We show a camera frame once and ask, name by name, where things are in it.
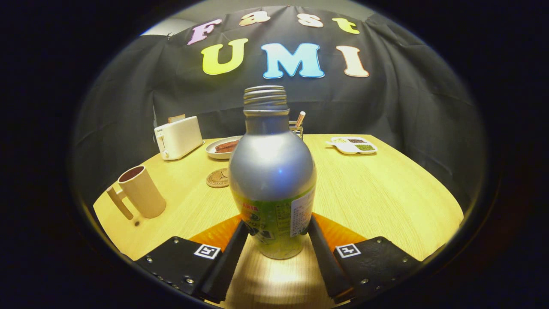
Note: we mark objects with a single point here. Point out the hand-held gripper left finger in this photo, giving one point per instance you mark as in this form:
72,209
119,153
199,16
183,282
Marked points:
229,262

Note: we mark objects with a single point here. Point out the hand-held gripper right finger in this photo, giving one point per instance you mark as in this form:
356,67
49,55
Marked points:
326,262

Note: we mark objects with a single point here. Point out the round cork coaster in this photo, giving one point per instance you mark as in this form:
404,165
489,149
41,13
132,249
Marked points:
217,178

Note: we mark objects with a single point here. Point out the silver bottle with green label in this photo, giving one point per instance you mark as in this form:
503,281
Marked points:
272,171

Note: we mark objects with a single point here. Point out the wooden table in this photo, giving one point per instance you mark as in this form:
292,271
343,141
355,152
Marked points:
377,193

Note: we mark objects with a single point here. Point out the white round plate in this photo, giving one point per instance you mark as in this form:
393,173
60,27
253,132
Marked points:
212,152

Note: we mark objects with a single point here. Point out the white divided dish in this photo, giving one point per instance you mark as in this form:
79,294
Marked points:
343,148

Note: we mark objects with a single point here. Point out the brown fried meat pieces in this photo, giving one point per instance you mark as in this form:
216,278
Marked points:
227,146

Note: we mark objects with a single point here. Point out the white toaster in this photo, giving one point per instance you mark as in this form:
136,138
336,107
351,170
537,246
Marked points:
180,137

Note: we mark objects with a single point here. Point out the orange and white stick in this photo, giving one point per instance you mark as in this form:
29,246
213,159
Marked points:
300,118

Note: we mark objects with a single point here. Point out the toast slice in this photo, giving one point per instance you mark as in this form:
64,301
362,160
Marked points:
176,118

